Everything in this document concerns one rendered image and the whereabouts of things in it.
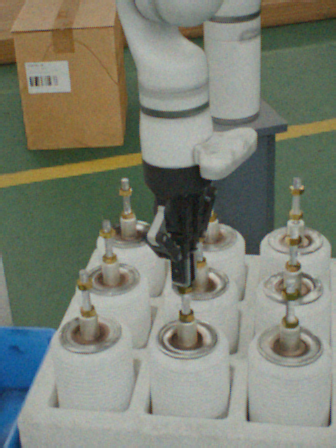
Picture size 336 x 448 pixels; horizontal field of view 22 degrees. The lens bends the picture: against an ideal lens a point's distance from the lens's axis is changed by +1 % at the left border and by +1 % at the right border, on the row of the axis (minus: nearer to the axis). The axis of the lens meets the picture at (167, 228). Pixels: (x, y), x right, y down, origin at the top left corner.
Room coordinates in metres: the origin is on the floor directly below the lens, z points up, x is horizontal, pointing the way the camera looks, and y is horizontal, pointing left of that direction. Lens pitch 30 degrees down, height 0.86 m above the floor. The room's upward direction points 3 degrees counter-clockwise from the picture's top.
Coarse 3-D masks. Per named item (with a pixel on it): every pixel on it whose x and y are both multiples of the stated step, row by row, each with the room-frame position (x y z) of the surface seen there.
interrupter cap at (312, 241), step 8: (272, 232) 1.03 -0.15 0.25; (280, 232) 1.03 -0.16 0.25; (304, 232) 1.03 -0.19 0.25; (312, 232) 1.03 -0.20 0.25; (272, 240) 1.01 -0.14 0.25; (280, 240) 1.01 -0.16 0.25; (304, 240) 1.01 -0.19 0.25; (312, 240) 1.01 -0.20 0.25; (320, 240) 1.00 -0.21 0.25; (272, 248) 0.99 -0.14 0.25; (280, 248) 0.99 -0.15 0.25; (288, 248) 0.99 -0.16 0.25; (304, 248) 0.98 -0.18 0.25; (312, 248) 0.98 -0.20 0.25; (320, 248) 0.99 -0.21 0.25
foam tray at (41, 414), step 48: (240, 336) 0.89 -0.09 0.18; (48, 384) 0.82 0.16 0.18; (144, 384) 0.81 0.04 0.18; (240, 384) 0.80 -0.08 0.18; (48, 432) 0.75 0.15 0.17; (96, 432) 0.74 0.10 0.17; (144, 432) 0.73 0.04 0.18; (192, 432) 0.72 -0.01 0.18; (240, 432) 0.72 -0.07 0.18; (288, 432) 0.71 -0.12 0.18
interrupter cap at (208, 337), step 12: (168, 324) 0.83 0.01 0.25; (204, 324) 0.82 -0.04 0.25; (156, 336) 0.80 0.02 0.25; (168, 336) 0.80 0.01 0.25; (204, 336) 0.80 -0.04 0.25; (216, 336) 0.80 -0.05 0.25; (168, 348) 0.78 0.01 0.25; (180, 348) 0.78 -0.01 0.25; (192, 348) 0.78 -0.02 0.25; (204, 348) 0.78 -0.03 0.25; (216, 348) 0.78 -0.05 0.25
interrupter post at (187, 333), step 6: (180, 324) 0.79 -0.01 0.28; (186, 324) 0.79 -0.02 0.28; (192, 324) 0.79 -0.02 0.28; (180, 330) 0.79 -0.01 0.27; (186, 330) 0.79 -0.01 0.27; (192, 330) 0.79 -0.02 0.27; (180, 336) 0.79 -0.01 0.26; (186, 336) 0.79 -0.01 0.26; (192, 336) 0.79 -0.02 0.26; (180, 342) 0.79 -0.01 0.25; (186, 342) 0.79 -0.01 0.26; (192, 342) 0.79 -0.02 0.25
